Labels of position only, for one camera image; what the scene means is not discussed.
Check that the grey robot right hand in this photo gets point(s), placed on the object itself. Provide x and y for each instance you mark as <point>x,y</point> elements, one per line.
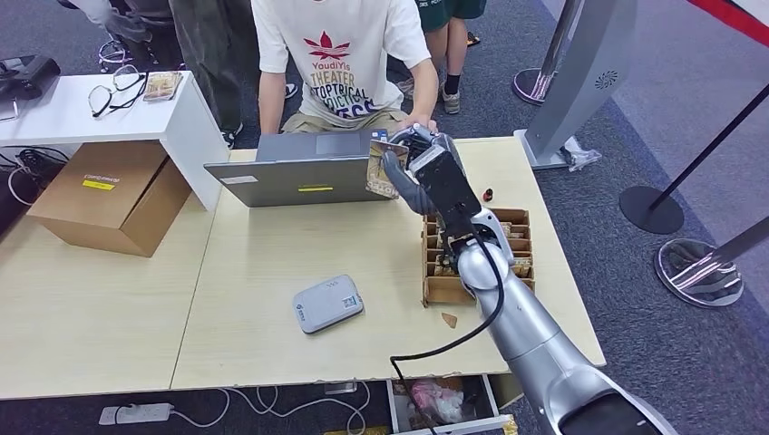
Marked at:
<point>411,195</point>

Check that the person's left hand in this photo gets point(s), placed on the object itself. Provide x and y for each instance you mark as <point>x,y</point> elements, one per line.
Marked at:
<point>420,120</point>

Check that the grey card reader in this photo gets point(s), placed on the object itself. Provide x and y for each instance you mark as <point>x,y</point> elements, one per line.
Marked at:
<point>327,305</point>

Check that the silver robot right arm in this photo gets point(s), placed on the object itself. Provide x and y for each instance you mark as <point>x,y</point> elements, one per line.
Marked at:
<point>528,336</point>

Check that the person's right forearm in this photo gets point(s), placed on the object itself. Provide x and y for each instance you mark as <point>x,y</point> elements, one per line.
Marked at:
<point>271,102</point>

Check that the person's left forearm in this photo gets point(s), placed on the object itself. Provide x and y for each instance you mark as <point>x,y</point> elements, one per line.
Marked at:
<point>425,87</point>

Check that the person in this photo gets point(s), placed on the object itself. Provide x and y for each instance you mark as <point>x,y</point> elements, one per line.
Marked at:
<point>450,36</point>
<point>108,18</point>
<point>210,60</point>
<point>342,60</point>

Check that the wooden card organizer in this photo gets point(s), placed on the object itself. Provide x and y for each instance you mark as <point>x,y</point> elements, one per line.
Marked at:
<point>435,289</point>

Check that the small red black object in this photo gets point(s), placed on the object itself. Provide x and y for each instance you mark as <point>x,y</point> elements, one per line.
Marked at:
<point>488,195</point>

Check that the grey laptop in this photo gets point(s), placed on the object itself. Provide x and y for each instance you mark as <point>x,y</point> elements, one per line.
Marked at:
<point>288,180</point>

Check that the small wood chip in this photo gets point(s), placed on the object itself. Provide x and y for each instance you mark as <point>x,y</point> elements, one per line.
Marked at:
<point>449,320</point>

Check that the silver kiosk stand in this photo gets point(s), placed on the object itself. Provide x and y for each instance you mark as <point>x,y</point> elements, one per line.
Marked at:
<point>577,78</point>

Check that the clear plastic wrap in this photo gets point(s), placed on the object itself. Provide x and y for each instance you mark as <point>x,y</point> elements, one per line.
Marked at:
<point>583,157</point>

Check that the pink plastic bag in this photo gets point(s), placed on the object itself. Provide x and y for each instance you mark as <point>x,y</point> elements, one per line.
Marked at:
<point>438,402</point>

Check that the white storage bin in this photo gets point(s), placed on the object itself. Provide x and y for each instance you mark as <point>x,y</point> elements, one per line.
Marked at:
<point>393,408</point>

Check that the cardboard box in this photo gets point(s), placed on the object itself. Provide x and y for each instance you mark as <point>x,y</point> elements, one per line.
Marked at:
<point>102,192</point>

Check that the black eyeglasses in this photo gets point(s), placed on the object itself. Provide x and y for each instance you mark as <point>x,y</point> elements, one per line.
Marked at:
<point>109,107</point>

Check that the black office chair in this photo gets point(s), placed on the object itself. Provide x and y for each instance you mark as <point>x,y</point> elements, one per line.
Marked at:
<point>114,54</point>

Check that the red barrier belt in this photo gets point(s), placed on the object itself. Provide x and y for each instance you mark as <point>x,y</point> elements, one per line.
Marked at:
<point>733,18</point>

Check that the white side table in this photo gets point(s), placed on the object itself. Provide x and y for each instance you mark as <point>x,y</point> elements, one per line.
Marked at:
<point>72,120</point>

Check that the white power strip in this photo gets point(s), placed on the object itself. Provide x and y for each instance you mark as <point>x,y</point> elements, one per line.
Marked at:
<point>136,413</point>

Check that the black device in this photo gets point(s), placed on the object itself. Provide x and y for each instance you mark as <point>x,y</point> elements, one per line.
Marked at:
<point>27,75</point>

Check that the grey flat plate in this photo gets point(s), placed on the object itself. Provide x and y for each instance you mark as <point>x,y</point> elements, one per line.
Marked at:
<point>9,109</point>

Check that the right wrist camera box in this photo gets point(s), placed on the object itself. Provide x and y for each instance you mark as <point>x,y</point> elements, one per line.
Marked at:
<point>447,192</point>

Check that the chrome stanchion post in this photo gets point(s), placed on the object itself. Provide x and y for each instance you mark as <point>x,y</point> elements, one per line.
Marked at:
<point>535,87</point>
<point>698,273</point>

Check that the black stanchion post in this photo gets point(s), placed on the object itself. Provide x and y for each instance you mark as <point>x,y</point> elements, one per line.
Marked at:
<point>650,210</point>

